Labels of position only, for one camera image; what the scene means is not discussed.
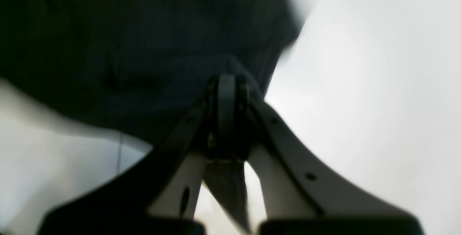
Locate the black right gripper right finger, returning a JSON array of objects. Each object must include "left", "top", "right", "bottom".
[{"left": 237, "top": 76, "right": 424, "bottom": 235}]

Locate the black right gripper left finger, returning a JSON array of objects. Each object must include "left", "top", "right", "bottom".
[{"left": 38, "top": 74, "right": 237, "bottom": 235}]

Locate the black t-shirt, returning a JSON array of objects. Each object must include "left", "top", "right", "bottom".
[{"left": 1, "top": 0, "right": 301, "bottom": 144}]

